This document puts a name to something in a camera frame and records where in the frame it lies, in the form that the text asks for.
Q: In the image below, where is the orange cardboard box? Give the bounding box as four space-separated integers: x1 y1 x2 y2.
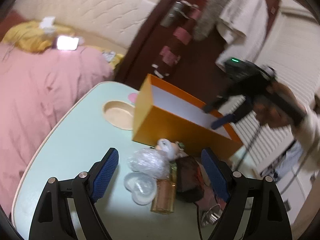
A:
132 74 243 160

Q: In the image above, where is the white charger box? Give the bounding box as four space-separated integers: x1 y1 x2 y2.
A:
39 16 56 34

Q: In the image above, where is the smartphone on bed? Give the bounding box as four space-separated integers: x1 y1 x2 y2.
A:
56 35 79 50

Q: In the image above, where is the pink lip gloss tube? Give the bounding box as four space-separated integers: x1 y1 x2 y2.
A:
150 162 177 215

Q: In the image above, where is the pink duvet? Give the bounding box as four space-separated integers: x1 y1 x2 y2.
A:
1 44 113 214

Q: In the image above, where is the silver door handle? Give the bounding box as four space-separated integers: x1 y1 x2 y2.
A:
160 0 191 28

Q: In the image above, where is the red pink striped scarf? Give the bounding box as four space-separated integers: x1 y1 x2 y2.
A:
152 0 207 79

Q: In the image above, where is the dark red glitter pouch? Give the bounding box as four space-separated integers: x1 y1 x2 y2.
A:
176 156 204 203

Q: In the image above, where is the yellow pillow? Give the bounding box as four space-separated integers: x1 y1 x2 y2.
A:
1 21 75 53

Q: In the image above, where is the cream tufted headboard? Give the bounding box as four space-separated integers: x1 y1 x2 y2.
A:
13 0 155 54

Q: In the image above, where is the bubble wrap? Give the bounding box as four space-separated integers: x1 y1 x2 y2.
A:
127 148 170 179

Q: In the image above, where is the white knitted sweater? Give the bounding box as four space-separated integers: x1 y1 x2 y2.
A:
215 0 268 70

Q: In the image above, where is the grey fur collar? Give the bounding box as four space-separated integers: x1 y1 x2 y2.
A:
193 0 231 41

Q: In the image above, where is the black cable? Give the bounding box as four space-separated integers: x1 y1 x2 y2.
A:
196 125 263 240

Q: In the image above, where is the person right hand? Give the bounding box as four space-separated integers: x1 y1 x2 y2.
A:
253 81 306 129

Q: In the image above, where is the cartoon figure keychain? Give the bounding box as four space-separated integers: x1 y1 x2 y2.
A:
156 139 188 161

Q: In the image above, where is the clear heart-shaped case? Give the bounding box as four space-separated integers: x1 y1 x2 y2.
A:
124 172 157 205

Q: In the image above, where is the white louvered closet door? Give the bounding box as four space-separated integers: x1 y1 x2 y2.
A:
220 12 320 176

